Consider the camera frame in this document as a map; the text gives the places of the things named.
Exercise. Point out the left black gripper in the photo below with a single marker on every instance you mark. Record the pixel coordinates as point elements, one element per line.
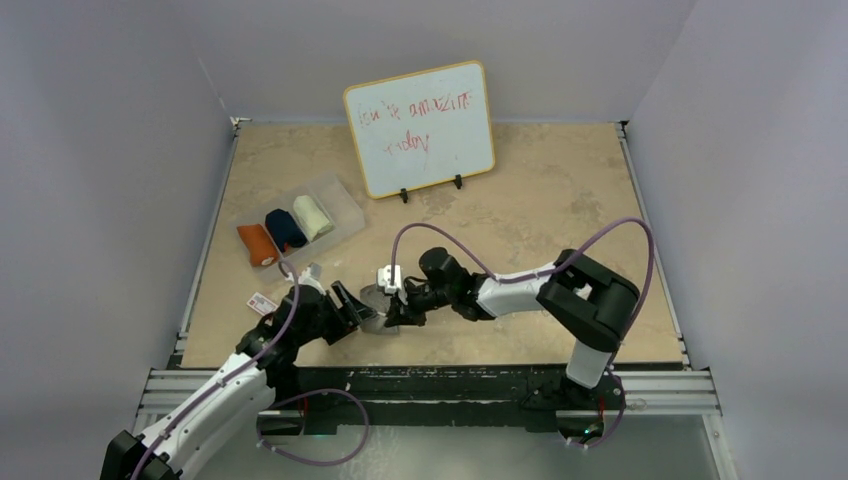
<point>346,317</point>

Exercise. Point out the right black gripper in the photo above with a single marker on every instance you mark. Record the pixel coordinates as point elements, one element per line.
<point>404,314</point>

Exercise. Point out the grey underwear with beige band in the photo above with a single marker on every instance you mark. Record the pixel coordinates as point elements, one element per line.
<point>377,300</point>

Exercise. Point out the pale yellow underwear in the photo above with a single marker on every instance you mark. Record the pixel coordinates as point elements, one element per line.
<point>312,219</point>

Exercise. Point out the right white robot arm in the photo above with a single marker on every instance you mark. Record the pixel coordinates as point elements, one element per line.
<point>593,303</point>

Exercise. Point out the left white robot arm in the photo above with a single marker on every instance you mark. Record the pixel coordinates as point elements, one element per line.
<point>258,374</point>

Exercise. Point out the navy rolled underwear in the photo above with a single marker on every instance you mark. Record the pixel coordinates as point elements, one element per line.
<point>284,231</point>

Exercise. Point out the orange rolled underwear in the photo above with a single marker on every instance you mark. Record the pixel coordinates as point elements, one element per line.
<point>262,251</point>

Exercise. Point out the small red white tag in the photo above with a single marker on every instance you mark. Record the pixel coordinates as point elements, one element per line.
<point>261,304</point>

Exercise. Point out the clear plastic divided tray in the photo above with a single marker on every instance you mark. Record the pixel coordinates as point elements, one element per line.
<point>336,202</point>

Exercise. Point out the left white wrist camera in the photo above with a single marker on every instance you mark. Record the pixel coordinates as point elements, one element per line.
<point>308,277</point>

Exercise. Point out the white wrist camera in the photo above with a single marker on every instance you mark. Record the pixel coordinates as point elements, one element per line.
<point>308,277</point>
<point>389,280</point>

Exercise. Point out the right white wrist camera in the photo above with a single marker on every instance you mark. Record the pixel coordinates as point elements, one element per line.
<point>389,280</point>

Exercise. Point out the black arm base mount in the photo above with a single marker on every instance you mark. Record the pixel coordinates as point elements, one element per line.
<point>537,398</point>

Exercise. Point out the whiteboard with yellow frame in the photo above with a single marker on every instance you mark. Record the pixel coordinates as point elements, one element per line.
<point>421,129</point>

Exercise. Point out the aluminium frame rail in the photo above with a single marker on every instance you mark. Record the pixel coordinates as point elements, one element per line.
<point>668,390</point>

